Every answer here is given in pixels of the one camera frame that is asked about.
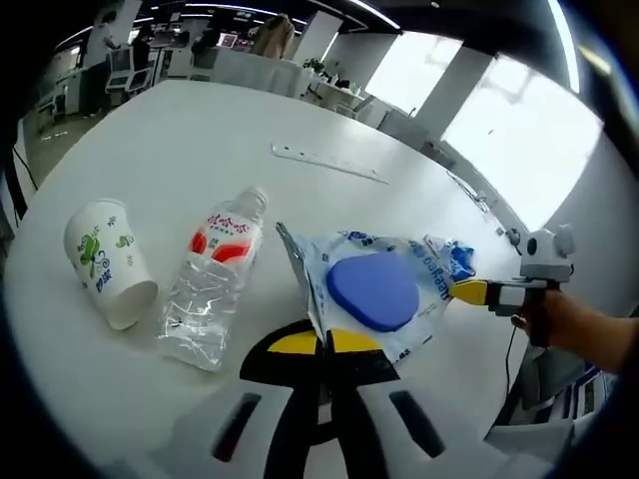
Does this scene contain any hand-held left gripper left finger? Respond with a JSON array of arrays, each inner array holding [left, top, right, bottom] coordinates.
[[164, 333, 324, 479]]

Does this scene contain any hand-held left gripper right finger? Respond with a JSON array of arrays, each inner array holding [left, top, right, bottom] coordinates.
[[326, 327, 505, 479]]

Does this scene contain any blue rounded pad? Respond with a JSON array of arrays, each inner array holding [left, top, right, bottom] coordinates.
[[324, 251, 419, 333]]

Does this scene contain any clear plastic water bottle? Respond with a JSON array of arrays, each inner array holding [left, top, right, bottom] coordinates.
[[157, 185, 270, 373]]

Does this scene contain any blue white plastic bag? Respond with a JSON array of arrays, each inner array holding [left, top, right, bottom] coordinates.
[[275, 222, 478, 368]]

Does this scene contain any white paper cup green print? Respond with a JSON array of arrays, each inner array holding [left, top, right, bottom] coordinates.
[[63, 198, 160, 331]]

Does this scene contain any person's right hand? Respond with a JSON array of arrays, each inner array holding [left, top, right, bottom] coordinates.
[[511, 287, 591, 362]]

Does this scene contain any large window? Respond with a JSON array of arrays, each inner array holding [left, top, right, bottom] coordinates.
[[441, 54, 605, 231], [366, 32, 463, 119]]

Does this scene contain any grey chair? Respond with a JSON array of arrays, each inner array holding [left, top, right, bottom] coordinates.
[[518, 348, 588, 408]]

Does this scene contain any grey seat back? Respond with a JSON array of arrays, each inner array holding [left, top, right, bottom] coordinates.
[[378, 107, 430, 144]]

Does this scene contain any white flat strip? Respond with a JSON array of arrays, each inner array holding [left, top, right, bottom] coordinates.
[[271, 143, 390, 186]]

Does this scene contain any long ceiling light strip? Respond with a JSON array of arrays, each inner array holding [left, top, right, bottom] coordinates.
[[351, 0, 400, 29], [546, 0, 583, 96]]

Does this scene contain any white low partition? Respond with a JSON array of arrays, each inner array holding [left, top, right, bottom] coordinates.
[[214, 49, 301, 96]]

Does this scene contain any brown coat on stand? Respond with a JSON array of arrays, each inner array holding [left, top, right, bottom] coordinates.
[[249, 13, 297, 60]]

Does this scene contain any white office chair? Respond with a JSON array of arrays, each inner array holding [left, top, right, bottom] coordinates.
[[104, 49, 154, 94]]

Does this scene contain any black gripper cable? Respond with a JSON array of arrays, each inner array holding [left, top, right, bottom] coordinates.
[[501, 323, 520, 400]]

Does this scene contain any thin cable on table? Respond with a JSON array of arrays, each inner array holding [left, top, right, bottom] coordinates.
[[446, 169, 488, 204]]

